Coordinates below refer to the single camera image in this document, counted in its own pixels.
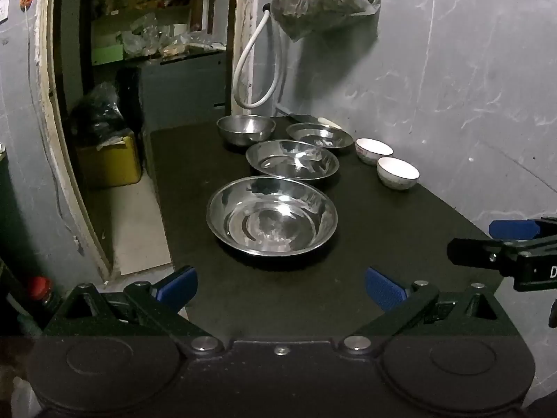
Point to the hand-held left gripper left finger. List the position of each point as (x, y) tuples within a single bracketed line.
[(176, 288)]

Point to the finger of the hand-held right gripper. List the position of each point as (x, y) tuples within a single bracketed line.
[(472, 251), (511, 229)]

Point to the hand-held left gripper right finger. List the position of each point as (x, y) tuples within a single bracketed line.
[(385, 289)]

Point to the white ceramic bowl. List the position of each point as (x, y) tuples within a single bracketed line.
[(397, 174), (373, 150)]

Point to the steel plate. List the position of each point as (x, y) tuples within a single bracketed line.
[(320, 136), (292, 161), (272, 217)]

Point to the steel bowl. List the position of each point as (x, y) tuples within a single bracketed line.
[(246, 129)]

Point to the red-capped dark bottle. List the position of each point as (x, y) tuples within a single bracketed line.
[(40, 289)]

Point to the yellow box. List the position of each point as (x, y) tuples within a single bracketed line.
[(108, 163)]

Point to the cream cylindrical stick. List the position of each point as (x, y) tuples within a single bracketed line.
[(327, 122)]

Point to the white plastic container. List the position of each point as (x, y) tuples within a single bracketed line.
[(21, 398)]

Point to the cleaver knife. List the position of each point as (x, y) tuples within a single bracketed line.
[(302, 118)]

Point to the black plastic bag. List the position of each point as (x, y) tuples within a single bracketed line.
[(98, 111)]

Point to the grey cabinet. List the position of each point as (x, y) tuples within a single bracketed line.
[(182, 91)]

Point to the green box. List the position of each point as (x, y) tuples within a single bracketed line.
[(106, 54)]

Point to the cluttered shelf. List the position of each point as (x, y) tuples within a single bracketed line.
[(152, 21)]

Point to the worn door frame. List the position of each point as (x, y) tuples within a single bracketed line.
[(48, 109)]

